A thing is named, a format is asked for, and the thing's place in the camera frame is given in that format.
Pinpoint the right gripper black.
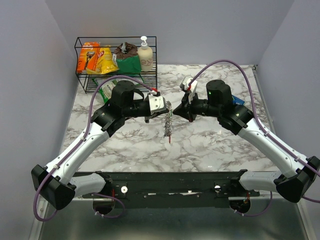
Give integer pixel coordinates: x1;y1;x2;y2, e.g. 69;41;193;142
173;89;221;122

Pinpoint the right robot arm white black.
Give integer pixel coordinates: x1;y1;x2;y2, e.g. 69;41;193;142
173;77;320;203

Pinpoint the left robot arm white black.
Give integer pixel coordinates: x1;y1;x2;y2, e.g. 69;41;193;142
31;80;168;210

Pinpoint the blue green small box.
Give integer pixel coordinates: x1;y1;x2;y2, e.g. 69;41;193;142
232;95;245;105

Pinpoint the green white snack bag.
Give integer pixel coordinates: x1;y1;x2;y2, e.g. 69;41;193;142
95;80;117;104

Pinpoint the green and brown bag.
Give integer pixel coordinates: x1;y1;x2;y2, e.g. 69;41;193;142
113;42;142;75

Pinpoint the beige soap pump bottle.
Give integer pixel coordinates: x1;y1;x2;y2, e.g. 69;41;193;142
137;36;153;72

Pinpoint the yellow chips bag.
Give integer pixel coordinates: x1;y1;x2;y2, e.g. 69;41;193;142
86;45;119;75

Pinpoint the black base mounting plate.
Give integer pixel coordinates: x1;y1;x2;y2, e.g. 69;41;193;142
51;171;293;209

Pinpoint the orange razor package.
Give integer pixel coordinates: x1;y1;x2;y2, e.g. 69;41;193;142
76;42;100;74

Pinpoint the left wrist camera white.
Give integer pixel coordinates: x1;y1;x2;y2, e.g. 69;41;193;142
147;88;167;114

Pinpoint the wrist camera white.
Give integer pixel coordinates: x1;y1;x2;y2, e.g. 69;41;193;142
179;76;198;104
147;88;167;114

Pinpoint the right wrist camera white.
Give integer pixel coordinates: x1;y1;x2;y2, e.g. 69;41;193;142
179;76;198;104

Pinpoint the black wire shelf rack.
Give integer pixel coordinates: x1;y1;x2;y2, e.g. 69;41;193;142
74;36;158;93

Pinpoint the aluminium rail frame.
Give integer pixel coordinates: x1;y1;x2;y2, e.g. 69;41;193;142
39;177;306;201

